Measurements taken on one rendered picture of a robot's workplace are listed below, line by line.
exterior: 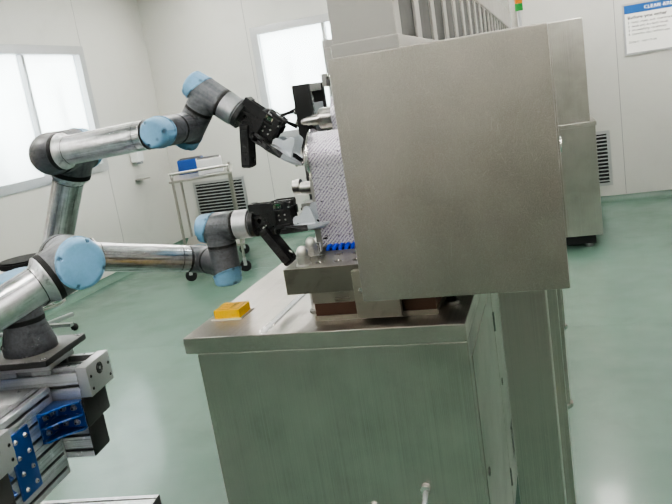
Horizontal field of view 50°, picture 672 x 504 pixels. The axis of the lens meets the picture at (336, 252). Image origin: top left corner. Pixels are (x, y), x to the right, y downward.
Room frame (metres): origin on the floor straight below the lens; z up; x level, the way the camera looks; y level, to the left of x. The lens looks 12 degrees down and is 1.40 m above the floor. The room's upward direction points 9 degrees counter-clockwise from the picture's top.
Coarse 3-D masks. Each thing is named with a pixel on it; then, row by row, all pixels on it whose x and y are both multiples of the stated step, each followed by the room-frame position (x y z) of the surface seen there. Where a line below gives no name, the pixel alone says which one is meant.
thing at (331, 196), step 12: (324, 180) 1.76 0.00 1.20; (336, 180) 1.75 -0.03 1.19; (324, 192) 1.77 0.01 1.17; (336, 192) 1.76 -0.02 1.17; (324, 204) 1.77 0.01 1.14; (336, 204) 1.76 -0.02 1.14; (348, 204) 1.75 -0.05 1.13; (324, 216) 1.77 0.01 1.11; (336, 216) 1.76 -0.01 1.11; (348, 216) 1.75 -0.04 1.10; (324, 228) 1.77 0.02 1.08; (336, 228) 1.76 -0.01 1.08; (348, 228) 1.75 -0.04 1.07; (324, 240) 1.77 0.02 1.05; (336, 240) 1.76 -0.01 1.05; (348, 240) 1.75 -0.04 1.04
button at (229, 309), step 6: (222, 306) 1.76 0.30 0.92; (228, 306) 1.75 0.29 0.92; (234, 306) 1.74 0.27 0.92; (240, 306) 1.73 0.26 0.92; (246, 306) 1.75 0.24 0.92; (216, 312) 1.73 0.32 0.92; (222, 312) 1.72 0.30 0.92; (228, 312) 1.72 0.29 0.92; (234, 312) 1.71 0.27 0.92; (240, 312) 1.71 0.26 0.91; (216, 318) 1.73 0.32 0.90; (222, 318) 1.72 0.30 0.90
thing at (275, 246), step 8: (264, 232) 1.80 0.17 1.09; (264, 240) 1.80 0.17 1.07; (272, 240) 1.80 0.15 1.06; (280, 240) 1.82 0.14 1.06; (272, 248) 1.80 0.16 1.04; (280, 248) 1.79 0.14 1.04; (288, 248) 1.82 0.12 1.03; (280, 256) 1.79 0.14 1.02; (288, 256) 1.79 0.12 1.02; (288, 264) 1.79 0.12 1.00
